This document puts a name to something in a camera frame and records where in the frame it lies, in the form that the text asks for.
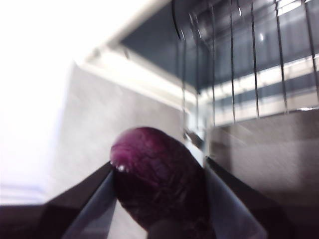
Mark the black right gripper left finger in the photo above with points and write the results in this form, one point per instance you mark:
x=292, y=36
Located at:
x=62, y=214

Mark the cream toaster oven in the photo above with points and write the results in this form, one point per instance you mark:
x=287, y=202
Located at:
x=154, y=37

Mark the purple eggplant green stem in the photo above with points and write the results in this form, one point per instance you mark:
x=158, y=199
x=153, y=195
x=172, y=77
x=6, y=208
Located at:
x=154, y=161

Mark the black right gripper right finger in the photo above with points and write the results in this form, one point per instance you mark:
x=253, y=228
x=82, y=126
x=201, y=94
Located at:
x=244, y=206

